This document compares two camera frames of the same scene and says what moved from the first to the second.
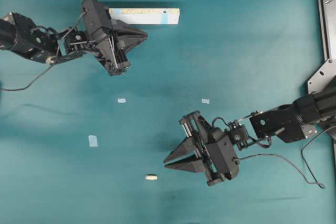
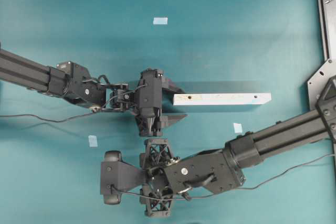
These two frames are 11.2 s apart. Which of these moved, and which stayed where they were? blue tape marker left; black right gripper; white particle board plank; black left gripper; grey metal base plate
Moved: black left gripper; white particle board plank; black right gripper
Stayed: grey metal base plate; blue tape marker left
